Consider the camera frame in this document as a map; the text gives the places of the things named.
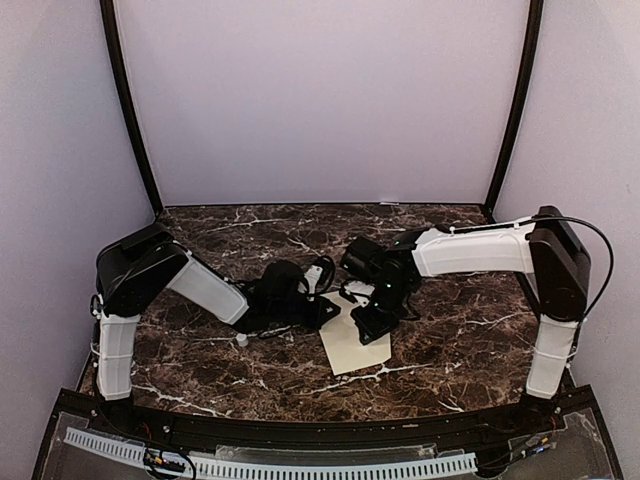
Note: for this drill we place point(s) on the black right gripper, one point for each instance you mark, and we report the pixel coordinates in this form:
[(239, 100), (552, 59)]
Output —
[(372, 329)]

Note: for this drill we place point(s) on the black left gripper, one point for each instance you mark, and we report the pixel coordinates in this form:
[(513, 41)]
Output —
[(319, 319)]

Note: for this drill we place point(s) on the cream paper envelope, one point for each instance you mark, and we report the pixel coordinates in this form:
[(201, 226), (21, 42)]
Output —
[(340, 338)]

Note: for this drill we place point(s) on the white glue stick cap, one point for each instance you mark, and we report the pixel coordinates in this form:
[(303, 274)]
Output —
[(242, 339)]

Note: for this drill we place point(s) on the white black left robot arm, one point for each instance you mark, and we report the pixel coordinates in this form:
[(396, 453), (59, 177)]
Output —
[(132, 272)]

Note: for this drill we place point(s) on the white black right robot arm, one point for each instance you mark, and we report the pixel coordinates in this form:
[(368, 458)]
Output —
[(543, 245)]

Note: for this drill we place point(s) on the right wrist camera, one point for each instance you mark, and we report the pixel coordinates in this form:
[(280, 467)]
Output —
[(356, 292)]

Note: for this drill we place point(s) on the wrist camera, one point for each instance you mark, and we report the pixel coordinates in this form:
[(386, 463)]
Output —
[(318, 278), (356, 292)]

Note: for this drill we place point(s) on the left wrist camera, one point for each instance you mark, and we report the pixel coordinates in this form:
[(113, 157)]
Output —
[(318, 278)]

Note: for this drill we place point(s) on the white slotted cable duct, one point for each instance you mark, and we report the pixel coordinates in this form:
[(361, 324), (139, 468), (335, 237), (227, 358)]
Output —
[(248, 463)]

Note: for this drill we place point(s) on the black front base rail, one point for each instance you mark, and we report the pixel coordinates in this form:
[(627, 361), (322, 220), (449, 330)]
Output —
[(482, 429)]

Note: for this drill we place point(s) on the black enclosure frame post right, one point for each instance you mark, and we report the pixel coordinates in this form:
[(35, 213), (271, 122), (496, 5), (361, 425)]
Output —
[(521, 89)]

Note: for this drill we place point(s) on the black enclosure frame post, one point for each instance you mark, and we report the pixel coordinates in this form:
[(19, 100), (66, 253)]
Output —
[(521, 89), (121, 81)]

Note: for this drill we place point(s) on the black enclosure frame post left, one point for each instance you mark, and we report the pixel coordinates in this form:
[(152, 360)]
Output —
[(121, 81)]

